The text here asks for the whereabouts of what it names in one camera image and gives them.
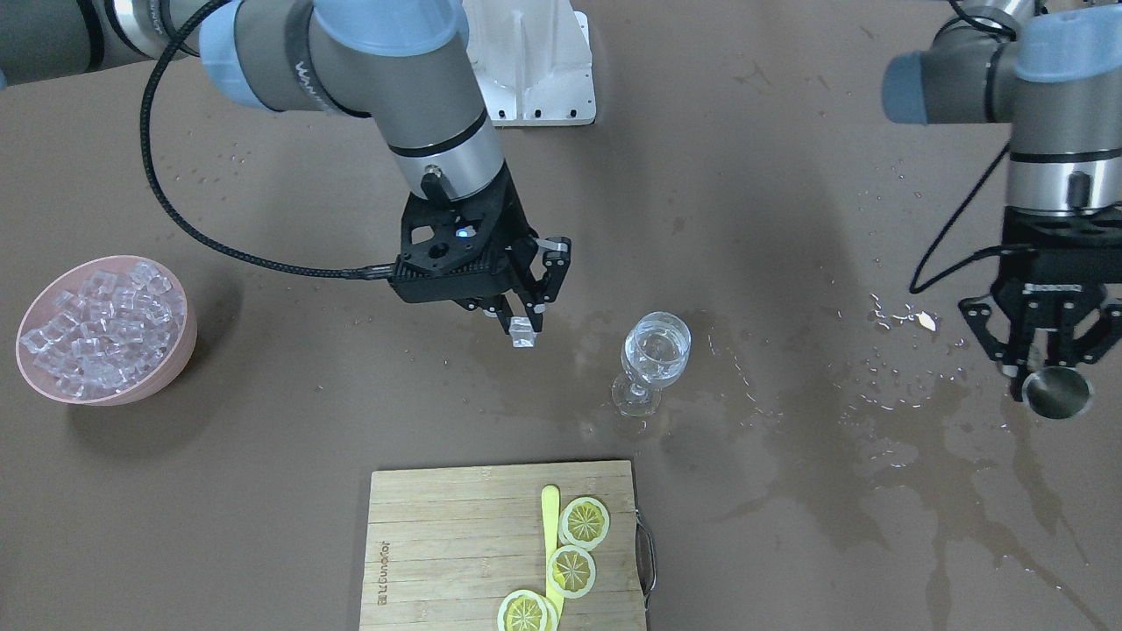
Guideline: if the clear wine glass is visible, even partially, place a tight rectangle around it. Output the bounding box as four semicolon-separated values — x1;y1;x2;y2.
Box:
611;311;692;418

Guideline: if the clear ice cube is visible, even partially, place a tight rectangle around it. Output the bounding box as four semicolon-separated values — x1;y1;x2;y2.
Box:
508;316;539;349

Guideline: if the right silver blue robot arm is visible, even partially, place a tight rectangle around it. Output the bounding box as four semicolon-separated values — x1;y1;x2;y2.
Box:
1;1;572;335

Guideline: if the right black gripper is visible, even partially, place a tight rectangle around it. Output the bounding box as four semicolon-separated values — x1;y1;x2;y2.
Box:
403;167;572;336

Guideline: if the yellow plastic stick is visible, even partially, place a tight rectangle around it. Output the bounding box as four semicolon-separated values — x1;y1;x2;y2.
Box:
540;485;565;622

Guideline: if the bamboo cutting board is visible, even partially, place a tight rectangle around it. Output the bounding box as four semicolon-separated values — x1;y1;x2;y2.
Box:
358;459;652;630

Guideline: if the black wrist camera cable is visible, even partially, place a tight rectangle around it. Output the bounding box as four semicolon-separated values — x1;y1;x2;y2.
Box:
140;0;395;281

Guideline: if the lemon slice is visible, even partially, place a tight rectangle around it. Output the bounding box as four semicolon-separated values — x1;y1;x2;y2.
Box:
557;496;611;551
545;546;598;598
494;589;558;631

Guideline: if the pink bowl of ice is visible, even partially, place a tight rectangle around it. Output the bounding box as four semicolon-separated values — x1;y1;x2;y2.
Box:
15;255;197;405

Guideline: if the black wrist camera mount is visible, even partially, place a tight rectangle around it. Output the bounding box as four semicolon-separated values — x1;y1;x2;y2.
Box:
389;195;513;303

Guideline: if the lemon slice far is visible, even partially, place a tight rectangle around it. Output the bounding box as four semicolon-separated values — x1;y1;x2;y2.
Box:
557;496;611;551

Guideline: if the lemon slice near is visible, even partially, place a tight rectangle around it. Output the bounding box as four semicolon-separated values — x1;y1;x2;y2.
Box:
494;589;558;631

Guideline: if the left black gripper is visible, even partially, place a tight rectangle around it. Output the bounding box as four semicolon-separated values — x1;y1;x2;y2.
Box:
957;205;1121;379

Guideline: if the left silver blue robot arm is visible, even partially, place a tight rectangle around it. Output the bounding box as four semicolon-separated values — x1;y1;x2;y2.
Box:
882;1;1121;385

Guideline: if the lemon slice middle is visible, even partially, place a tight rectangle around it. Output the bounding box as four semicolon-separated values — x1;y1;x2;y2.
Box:
545;546;598;598

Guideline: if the white camera mast base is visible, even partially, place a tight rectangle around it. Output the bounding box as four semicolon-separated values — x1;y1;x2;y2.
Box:
462;1;598;128

